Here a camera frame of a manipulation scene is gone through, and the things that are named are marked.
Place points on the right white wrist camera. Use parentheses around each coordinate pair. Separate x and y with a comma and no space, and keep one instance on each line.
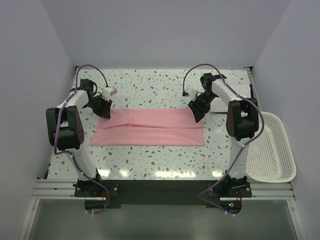
(189,93)

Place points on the pink t shirt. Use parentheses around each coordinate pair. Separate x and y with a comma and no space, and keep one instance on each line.
(148,127)

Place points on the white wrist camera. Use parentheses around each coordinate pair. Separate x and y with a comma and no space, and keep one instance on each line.
(189,93)
(108,92)

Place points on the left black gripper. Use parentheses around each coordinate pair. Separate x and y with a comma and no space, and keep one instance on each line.
(105,112)

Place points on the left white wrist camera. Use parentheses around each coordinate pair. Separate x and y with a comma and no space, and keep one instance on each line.
(108,92)

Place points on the white folded t shirt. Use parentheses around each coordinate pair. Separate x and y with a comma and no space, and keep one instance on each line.
(219,106)

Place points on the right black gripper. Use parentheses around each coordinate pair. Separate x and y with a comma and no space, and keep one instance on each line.
(199,111)

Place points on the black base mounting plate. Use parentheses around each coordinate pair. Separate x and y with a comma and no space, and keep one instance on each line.
(114,194)

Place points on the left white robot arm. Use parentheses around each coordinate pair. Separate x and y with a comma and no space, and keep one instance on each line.
(65,130)

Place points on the white perforated plastic basket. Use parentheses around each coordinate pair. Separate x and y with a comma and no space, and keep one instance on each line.
(270,158)

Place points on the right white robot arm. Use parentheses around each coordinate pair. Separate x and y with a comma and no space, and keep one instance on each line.
(242,123)

